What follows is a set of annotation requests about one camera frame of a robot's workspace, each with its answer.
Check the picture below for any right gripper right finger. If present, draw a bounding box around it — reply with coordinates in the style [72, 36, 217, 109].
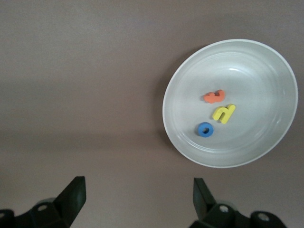
[190, 178, 286, 228]

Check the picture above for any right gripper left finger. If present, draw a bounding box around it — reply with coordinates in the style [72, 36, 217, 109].
[0, 176, 86, 228]

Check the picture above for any blue foam letter o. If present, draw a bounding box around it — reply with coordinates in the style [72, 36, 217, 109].
[197, 122, 214, 138]

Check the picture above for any yellow foam letter h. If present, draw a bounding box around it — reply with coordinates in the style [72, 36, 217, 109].
[211, 104, 237, 124]

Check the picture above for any orange foam letter t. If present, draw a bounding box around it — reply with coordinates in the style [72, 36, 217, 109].
[203, 89, 225, 105]

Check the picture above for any brown table cover sheet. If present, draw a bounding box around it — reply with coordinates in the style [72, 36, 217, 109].
[0, 0, 304, 228]

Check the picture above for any beige plate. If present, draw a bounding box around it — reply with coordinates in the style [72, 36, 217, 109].
[162, 39, 298, 169]

